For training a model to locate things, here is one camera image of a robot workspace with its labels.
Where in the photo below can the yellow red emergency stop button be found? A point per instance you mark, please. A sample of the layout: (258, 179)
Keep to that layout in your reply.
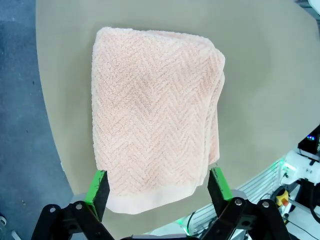
(282, 198)

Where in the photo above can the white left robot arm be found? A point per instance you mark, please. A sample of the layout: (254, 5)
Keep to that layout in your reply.
(300, 162)

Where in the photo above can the black controller box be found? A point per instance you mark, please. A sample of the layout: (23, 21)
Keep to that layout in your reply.
(311, 145)

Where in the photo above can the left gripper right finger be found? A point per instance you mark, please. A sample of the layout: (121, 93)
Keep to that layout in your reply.
(220, 192)

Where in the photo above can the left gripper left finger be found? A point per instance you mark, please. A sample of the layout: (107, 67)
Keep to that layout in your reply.
(97, 195)

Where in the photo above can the pink herringbone towel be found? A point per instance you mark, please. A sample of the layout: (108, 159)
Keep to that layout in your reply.
(150, 112)

